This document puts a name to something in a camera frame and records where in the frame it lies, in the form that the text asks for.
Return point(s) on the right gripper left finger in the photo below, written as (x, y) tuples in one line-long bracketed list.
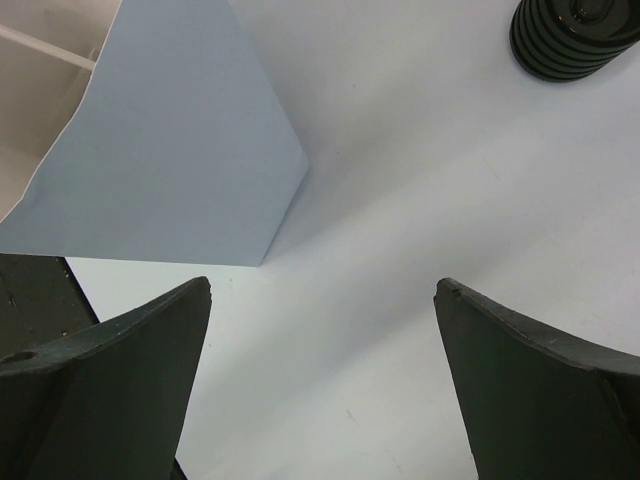
[(108, 402)]

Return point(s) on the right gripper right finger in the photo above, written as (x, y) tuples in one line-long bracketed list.
[(537, 402)]

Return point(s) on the light blue paper bag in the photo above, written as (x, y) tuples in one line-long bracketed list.
[(140, 130)]

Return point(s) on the black lid stack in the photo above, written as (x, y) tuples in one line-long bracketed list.
[(566, 41)]

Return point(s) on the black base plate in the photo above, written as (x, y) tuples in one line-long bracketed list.
[(41, 301)]

